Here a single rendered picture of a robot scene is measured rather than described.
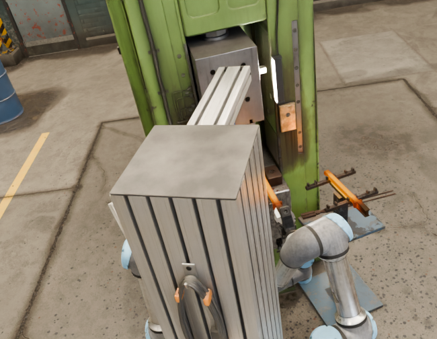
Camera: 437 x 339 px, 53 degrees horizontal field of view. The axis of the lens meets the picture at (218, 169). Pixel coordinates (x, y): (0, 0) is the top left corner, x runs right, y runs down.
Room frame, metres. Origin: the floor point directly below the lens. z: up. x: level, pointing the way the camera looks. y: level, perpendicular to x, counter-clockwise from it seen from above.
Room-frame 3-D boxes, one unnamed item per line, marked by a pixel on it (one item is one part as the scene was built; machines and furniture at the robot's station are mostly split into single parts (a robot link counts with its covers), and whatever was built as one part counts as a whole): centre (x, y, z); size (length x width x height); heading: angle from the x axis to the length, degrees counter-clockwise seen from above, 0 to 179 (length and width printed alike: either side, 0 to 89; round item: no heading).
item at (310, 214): (1.95, -0.74, 0.69); 0.60 x 0.04 x 0.01; 96
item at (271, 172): (2.02, -0.31, 0.95); 0.12 x 0.08 x 0.06; 6
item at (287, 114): (2.11, -0.43, 1.27); 0.09 x 0.02 x 0.17; 96
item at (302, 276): (1.23, -0.26, 1.02); 0.11 x 0.08 x 0.11; 110
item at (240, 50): (2.16, -0.16, 1.56); 0.42 x 0.39 x 0.40; 6
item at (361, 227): (1.82, -0.65, 0.67); 0.40 x 0.30 x 0.02; 103
